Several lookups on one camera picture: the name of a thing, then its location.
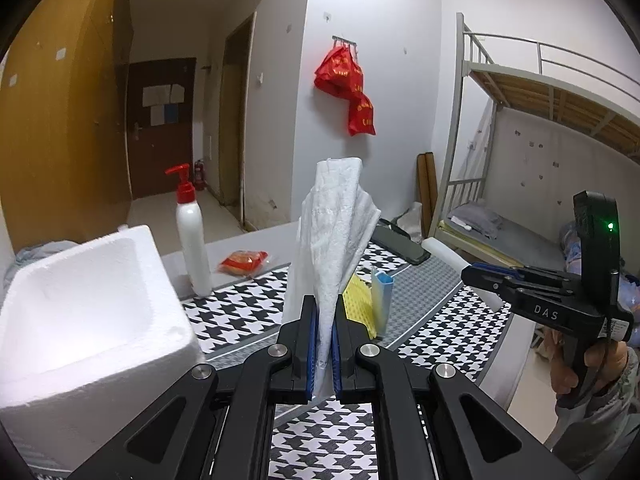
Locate white paper towel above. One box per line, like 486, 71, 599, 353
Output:
282, 156, 382, 402

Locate white pump bottle red cap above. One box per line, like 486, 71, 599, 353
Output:
165, 163, 214, 297

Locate small red plastic bag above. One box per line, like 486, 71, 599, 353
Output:
347, 91, 377, 137

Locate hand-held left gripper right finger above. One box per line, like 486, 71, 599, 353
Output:
332, 293, 581, 480

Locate person's right hand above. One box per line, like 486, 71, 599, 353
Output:
550, 332, 632, 396

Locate large red plastic bag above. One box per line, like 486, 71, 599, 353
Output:
314, 45, 366, 97

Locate person's right forearm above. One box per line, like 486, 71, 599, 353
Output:
544, 345, 640, 472

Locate black smartphone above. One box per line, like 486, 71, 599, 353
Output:
372, 225, 432, 265

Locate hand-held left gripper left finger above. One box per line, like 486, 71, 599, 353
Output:
65, 295, 321, 480

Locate white bag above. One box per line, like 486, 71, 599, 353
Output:
390, 201, 425, 239

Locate metal bunk bed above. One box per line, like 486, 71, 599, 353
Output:
425, 12, 640, 311

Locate white paper notices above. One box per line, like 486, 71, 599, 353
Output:
142, 84, 186, 109

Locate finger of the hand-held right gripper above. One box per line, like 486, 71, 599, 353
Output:
460, 266, 576, 311
471, 262, 585, 287

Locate grey folded clothes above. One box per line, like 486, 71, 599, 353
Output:
447, 202, 506, 239

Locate white foam box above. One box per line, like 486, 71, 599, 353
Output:
0, 225, 207, 472

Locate brown entrance door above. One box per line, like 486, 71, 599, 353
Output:
116, 57, 197, 199

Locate wooden wardrobe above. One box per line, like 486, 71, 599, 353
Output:
0, 0, 136, 257

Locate light blue small box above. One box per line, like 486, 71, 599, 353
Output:
370, 267, 396, 337

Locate wooden boards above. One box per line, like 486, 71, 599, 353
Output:
417, 152, 439, 236

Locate side door frame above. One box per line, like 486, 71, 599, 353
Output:
219, 12, 257, 229

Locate red snack packet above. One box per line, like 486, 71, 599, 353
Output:
217, 249, 271, 279

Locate houndstooth table mat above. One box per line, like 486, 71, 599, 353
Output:
180, 240, 512, 480

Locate yellow foam net sleeve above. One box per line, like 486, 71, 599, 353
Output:
342, 274, 379, 339

